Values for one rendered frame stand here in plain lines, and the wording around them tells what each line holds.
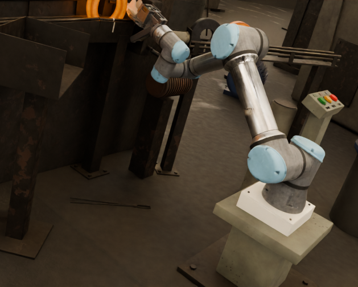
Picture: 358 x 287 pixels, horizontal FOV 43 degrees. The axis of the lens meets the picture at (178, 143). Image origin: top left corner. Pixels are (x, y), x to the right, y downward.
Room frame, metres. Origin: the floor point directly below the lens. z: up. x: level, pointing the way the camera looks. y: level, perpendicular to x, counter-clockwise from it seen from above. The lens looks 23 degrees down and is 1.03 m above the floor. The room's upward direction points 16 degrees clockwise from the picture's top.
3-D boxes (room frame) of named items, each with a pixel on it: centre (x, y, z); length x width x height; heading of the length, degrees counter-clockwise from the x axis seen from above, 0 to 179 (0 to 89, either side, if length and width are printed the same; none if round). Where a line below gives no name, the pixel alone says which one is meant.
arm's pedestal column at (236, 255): (1.40, -0.39, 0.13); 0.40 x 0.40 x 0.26; 59
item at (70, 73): (1.25, 0.45, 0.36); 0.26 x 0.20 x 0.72; 3
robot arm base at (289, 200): (1.40, -0.40, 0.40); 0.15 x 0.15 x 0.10
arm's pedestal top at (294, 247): (1.40, -0.39, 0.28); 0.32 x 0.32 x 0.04; 59
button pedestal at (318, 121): (2.00, -0.58, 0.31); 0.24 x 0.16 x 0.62; 148
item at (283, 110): (2.05, -0.42, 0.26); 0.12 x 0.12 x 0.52
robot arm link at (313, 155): (1.39, -0.40, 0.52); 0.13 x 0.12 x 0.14; 133
